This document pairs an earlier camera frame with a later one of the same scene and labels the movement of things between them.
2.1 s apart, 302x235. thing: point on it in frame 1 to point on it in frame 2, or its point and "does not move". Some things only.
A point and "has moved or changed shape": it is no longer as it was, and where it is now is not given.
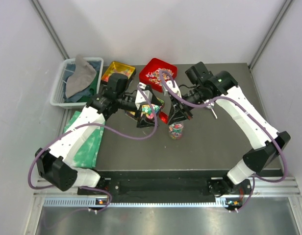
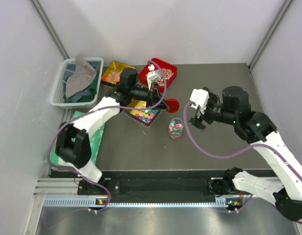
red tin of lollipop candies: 149,76 does not move
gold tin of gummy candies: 118,67 does not move
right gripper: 178,112 to 196,121
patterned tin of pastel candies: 149,111 does not move
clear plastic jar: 175,130 does not move
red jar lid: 163,117 has moved or changed shape
